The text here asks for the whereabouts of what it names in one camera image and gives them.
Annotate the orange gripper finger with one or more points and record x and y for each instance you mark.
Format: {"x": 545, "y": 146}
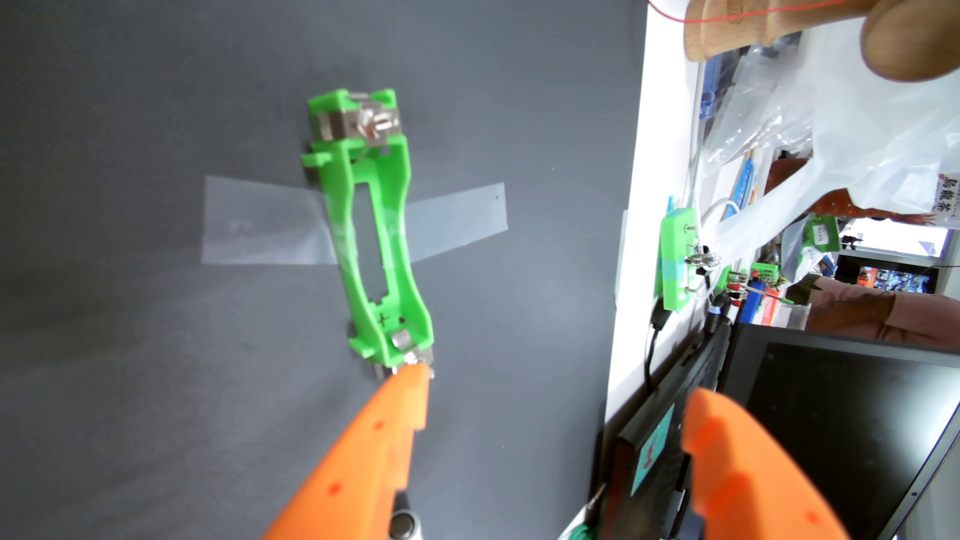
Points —
{"x": 750, "y": 487}
{"x": 360, "y": 465}

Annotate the forearm in pink sleeve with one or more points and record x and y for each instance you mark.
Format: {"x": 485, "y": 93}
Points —
{"x": 900, "y": 315}

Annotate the green battery holder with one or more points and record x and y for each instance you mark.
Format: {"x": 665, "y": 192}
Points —
{"x": 341, "y": 210}

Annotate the teal laptop sticker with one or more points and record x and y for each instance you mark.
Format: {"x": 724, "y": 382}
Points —
{"x": 651, "y": 450}

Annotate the black laptop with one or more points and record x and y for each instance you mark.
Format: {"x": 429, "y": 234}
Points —
{"x": 825, "y": 405}

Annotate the clear tape strip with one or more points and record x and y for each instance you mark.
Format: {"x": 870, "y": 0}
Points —
{"x": 255, "y": 225}

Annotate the dark grey mat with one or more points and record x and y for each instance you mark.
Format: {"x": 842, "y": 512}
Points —
{"x": 112, "y": 375}

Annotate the blue plastic tool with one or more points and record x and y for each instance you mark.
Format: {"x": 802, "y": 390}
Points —
{"x": 745, "y": 184}

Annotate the clear plastic bag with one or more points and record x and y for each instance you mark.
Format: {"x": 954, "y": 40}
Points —
{"x": 862, "y": 135}

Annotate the wooden bar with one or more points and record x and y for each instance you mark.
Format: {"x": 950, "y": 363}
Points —
{"x": 750, "y": 34}

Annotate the round wooden knob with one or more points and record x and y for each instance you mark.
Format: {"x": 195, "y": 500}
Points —
{"x": 915, "y": 37}

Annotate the green printed switch box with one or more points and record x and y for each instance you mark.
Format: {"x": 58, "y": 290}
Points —
{"x": 673, "y": 255}

